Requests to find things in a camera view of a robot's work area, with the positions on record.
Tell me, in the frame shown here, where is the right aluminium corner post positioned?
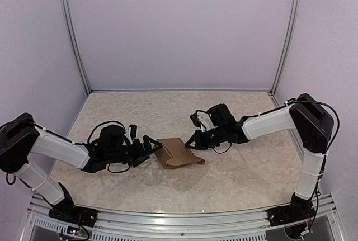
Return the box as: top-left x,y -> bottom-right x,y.
270,0 -> 300,97

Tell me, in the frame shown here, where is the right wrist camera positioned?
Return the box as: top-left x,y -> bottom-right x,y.
190,110 -> 212,132

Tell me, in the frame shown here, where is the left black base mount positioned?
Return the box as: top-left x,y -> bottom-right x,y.
49,182 -> 98,227

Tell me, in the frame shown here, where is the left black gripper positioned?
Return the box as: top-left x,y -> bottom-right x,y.
106,135 -> 162,167

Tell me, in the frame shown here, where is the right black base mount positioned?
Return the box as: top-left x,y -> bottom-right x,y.
266,193 -> 315,226

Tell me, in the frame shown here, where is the front aluminium frame rail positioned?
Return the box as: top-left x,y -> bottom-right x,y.
19,193 -> 345,241

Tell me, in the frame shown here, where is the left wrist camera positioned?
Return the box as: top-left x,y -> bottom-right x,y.
125,124 -> 138,145

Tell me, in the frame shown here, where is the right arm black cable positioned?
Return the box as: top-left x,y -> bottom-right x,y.
194,108 -> 233,154

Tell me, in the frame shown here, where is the left aluminium corner post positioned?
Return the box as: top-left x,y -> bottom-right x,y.
60,0 -> 92,96

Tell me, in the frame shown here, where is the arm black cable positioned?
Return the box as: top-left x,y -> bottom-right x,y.
88,120 -> 132,174
194,108 -> 233,154

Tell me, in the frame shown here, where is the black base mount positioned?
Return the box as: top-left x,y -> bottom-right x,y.
49,182 -> 98,227
266,193 -> 315,226

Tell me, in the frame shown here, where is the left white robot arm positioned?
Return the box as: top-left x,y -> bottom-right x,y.
1,113 -> 162,221

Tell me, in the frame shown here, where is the back aluminium floor rail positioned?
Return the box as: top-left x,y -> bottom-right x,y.
91,88 -> 271,93

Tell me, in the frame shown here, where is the brown cardboard box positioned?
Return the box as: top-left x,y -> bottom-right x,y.
154,138 -> 205,169

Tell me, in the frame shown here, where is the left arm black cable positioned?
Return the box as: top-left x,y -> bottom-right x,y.
88,120 -> 132,174

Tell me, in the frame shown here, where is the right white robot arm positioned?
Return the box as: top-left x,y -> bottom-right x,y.
185,93 -> 340,221

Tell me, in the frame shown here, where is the aluminium corner post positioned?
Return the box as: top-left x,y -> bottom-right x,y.
60,0 -> 92,96
270,0 -> 300,97

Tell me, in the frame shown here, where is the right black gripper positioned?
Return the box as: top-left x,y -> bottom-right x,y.
185,125 -> 226,150

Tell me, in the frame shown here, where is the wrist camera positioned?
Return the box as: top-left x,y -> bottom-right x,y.
125,124 -> 138,145
190,110 -> 212,132

